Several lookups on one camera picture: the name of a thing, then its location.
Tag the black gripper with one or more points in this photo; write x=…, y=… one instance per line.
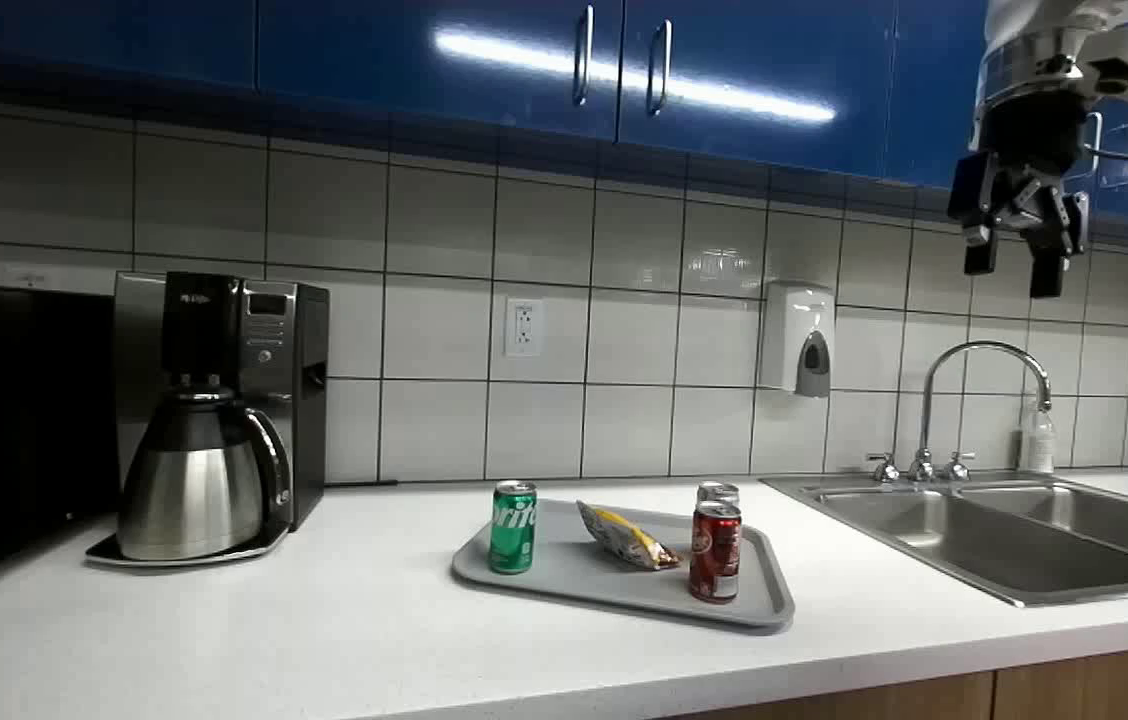
x=1030, y=126

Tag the white wall soap dispenser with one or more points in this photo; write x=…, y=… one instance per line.
x=790, y=326

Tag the wooden base cabinet front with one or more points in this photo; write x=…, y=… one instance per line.
x=1097, y=684

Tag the black microwave oven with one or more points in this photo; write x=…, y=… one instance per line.
x=10, y=425

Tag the yellow brown chip bag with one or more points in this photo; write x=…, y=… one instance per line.
x=625, y=537

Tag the clear soap bottle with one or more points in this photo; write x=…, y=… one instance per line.
x=1036, y=440

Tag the stainless steel carafe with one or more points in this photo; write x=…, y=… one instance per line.
x=198, y=487

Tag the red soda can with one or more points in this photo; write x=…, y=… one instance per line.
x=715, y=548

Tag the chrome gooseneck faucet spout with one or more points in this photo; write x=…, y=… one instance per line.
x=985, y=344

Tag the white wall power outlet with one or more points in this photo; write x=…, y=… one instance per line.
x=525, y=326

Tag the green soda can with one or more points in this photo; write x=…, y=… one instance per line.
x=514, y=528

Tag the stainless steel double sink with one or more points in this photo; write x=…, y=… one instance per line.
x=1030, y=544

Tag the black steel coffee maker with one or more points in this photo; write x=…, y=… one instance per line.
x=269, y=386

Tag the grey plastic tray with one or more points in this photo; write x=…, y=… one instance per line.
x=590, y=573

